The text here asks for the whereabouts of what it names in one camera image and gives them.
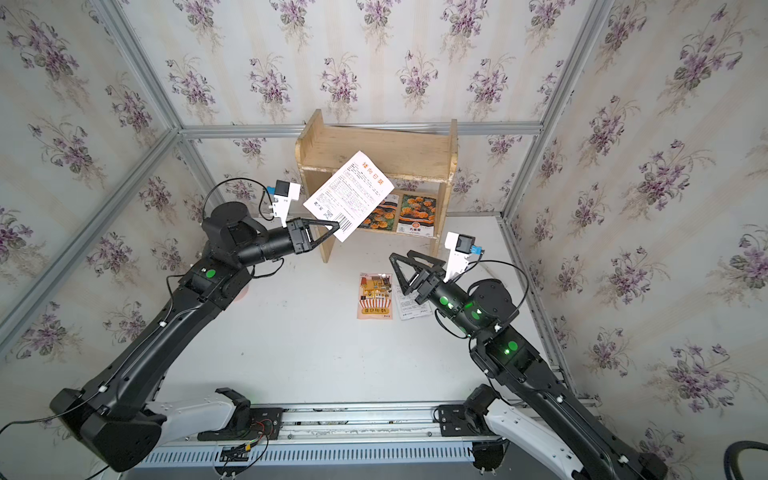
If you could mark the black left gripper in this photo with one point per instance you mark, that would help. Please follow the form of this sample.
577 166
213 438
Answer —
302 234

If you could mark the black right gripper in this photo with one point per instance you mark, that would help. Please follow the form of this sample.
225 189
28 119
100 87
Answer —
430 280

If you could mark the white text seed bag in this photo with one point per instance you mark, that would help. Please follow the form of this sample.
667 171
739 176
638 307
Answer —
408 309

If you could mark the white barcode seed bag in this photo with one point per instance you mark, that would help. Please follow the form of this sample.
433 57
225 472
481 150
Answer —
350 194

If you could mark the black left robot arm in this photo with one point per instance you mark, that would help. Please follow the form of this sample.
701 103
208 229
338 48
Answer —
115 415

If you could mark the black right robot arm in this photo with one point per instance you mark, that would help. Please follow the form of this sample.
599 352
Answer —
566 437

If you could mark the dark marigold seed bag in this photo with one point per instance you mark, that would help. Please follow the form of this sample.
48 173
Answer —
384 216

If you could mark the orange marigold seed bag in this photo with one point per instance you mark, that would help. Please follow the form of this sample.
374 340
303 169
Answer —
417 215

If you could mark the wooden two-tier shelf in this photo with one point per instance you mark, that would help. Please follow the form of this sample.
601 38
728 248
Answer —
428 155

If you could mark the pink pen cup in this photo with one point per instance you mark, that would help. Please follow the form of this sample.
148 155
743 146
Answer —
241 294

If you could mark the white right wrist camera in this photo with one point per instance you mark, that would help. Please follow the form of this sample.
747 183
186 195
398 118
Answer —
461 248

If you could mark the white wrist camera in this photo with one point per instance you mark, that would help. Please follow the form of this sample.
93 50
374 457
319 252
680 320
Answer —
282 195
461 248

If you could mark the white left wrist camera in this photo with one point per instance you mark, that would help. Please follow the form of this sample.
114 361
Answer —
282 195

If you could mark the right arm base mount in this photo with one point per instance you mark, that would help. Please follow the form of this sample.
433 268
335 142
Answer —
469 418

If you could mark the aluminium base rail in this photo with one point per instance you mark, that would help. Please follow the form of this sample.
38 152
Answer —
338 435

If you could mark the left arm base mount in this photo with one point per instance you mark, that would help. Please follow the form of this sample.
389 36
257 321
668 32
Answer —
246 422

